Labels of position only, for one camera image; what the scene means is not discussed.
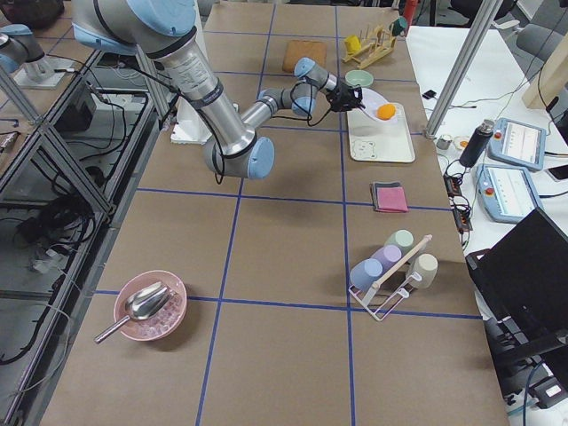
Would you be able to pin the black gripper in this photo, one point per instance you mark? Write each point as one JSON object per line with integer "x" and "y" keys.
{"x": 342, "y": 94}

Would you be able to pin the white plate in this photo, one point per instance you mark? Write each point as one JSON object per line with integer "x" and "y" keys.
{"x": 372, "y": 100}

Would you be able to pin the orange fruit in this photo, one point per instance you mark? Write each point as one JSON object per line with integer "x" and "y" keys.
{"x": 386, "y": 112}

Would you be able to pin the cream bear tray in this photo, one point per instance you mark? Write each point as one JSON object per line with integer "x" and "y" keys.
{"x": 374, "y": 140}

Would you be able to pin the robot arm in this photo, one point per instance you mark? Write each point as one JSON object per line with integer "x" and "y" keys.
{"x": 165, "y": 31}
{"x": 19, "y": 48}

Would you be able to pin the light green bowl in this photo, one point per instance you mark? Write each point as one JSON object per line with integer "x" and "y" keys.
{"x": 361, "y": 78}

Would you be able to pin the yellow mug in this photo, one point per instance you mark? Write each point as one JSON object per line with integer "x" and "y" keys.
{"x": 352, "y": 44}

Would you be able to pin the wooden mug rack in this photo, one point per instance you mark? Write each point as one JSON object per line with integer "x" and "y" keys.
{"x": 376, "y": 44}

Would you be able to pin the small black sensor puck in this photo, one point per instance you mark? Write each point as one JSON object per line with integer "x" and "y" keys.
{"x": 430, "y": 94}

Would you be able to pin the wooden cutting board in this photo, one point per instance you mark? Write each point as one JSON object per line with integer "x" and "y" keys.
{"x": 297, "y": 49}

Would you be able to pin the dark green mug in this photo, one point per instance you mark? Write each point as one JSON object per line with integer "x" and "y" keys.
{"x": 398, "y": 27}

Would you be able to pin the small metal cup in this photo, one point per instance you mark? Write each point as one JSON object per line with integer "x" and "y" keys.
{"x": 444, "y": 141}

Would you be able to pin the pink and grey cloths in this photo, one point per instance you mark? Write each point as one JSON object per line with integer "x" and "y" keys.
{"x": 388, "y": 197}

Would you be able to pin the red cylinder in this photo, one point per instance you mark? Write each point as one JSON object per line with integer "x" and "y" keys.
{"x": 409, "y": 11}

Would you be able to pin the black water bottle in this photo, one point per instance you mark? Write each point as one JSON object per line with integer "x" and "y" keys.
{"x": 477, "y": 143}

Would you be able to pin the green cup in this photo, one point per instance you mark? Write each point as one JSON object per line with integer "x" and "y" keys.
{"x": 403, "y": 239}

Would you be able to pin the purple cup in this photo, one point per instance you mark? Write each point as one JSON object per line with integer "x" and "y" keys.
{"x": 388, "y": 256}

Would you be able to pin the black usb hub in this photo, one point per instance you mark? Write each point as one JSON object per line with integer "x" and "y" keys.
{"x": 460, "y": 206}

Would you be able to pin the far teach pendant tablet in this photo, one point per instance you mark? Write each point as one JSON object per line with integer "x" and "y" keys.
{"x": 517, "y": 143}

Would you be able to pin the teach pendant tablet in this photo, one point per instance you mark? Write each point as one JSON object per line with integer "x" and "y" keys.
{"x": 507, "y": 193}
{"x": 517, "y": 143}

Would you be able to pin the blue cup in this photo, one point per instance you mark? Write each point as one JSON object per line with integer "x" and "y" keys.
{"x": 365, "y": 273}

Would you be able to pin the beige cup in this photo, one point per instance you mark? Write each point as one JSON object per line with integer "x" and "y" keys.
{"x": 423, "y": 271}

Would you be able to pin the near teach pendant tablet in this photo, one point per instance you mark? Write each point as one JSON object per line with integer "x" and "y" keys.
{"x": 507, "y": 193}

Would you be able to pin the white cup rack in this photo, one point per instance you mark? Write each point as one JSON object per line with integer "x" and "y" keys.
{"x": 392, "y": 288}

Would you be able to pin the black smartphone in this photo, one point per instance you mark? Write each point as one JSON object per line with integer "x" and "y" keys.
{"x": 559, "y": 173}

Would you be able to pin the black laptop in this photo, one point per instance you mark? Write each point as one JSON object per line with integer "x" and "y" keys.
{"x": 523, "y": 277}

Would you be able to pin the pink bowl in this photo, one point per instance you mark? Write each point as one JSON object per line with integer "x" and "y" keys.
{"x": 166, "y": 320}

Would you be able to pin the metal scoop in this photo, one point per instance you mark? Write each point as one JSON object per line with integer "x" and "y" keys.
{"x": 142, "y": 305}

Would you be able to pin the aluminium frame post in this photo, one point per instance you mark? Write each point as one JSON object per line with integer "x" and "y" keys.
{"x": 487, "y": 11}

